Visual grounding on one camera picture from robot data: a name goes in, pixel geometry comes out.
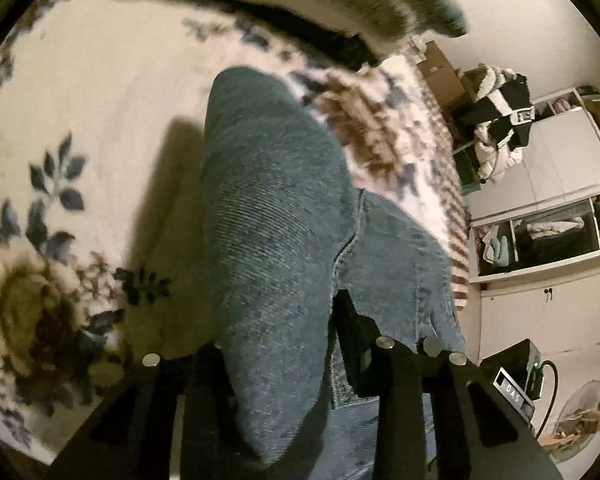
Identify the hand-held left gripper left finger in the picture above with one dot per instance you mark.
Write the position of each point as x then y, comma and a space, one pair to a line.
190, 390

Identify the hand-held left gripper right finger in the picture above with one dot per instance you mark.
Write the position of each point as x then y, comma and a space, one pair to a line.
360, 355

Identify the white wardrobe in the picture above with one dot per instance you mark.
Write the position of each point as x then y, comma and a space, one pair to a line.
545, 240

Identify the brown checkered bed sheet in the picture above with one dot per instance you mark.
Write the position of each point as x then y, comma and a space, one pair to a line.
452, 195

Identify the white puffy jacket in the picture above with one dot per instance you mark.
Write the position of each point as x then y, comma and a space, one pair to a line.
495, 157

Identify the floral blanket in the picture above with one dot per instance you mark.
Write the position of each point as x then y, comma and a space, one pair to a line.
95, 135

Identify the black and white jacket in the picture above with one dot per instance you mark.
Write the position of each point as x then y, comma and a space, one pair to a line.
500, 105

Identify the large cardboard box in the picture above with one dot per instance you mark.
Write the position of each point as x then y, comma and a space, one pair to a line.
442, 75

